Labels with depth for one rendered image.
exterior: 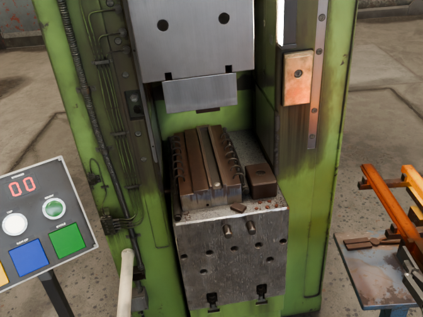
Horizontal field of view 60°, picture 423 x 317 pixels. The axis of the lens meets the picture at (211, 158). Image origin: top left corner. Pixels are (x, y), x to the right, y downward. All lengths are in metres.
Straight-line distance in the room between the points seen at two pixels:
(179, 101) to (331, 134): 0.60
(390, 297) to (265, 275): 0.43
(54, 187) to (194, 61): 0.51
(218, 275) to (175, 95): 0.68
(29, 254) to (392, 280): 1.05
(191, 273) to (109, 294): 0.98
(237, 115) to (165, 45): 0.72
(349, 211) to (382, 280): 1.40
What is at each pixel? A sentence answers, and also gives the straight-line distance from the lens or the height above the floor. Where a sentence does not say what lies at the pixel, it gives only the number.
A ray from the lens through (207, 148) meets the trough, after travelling 1.39.
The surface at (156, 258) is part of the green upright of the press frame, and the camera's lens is 1.58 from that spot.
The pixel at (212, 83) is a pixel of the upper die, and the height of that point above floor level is 1.34.
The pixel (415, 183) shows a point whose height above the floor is 1.01.
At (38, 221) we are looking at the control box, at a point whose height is 1.08.
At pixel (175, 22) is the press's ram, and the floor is 1.51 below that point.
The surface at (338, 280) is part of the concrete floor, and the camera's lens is 2.23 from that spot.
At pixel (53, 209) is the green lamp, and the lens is 1.09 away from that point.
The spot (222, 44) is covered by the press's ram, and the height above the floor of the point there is 1.44.
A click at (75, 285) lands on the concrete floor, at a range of 2.38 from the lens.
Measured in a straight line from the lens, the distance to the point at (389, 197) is 1.14.
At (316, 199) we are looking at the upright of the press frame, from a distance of 1.53.
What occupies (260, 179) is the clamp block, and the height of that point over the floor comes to 0.98.
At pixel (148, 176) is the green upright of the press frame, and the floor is 0.97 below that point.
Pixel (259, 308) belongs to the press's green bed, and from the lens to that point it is 1.58.
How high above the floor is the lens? 1.71
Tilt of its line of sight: 33 degrees down
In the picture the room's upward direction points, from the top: 5 degrees counter-clockwise
